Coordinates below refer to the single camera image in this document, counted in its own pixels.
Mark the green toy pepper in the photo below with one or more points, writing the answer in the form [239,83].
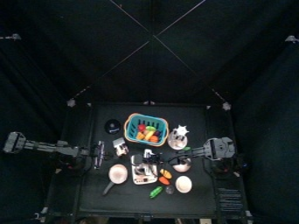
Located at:
[156,192]

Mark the yellow toy fruit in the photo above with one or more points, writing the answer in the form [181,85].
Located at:
[140,136]

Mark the red toy fruit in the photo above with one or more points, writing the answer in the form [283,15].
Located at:
[141,127]

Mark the white star-shaped toy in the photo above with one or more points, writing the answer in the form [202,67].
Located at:
[181,129]

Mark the green toy vegetable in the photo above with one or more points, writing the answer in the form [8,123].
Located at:
[150,128]

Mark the toy frying pan white inside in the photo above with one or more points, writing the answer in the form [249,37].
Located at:
[117,173]

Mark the small green toy piece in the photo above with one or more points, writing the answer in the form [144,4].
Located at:
[186,148]

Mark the yellow and orange toy food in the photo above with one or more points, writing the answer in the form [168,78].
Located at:
[165,173]

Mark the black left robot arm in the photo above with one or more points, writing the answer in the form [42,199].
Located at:
[42,145]

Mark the silver round toy pot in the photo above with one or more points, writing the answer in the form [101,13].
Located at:
[177,140]

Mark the dark round toy lid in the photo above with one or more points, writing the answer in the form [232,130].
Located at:
[169,190]

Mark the orange-yellow toy corn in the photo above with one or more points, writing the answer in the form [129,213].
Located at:
[149,135]

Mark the metal frame corner bracket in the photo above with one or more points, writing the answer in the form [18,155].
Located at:
[225,106]
[148,102]
[70,102]

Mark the white round plate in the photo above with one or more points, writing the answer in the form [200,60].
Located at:
[182,184]

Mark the black round disc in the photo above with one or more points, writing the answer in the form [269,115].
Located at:
[112,127]

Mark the white printed label sticker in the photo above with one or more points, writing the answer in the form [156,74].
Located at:
[228,199]

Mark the teal basket with orange rim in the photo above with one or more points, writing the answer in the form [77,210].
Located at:
[132,125]

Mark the purple toy eggplant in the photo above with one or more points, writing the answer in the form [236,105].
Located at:
[156,133]

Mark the orange toy fruit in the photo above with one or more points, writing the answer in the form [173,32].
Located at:
[153,139]

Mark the silver toy spatula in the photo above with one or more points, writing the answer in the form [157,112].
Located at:
[120,146]

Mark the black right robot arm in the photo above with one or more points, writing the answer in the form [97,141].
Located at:
[219,148]

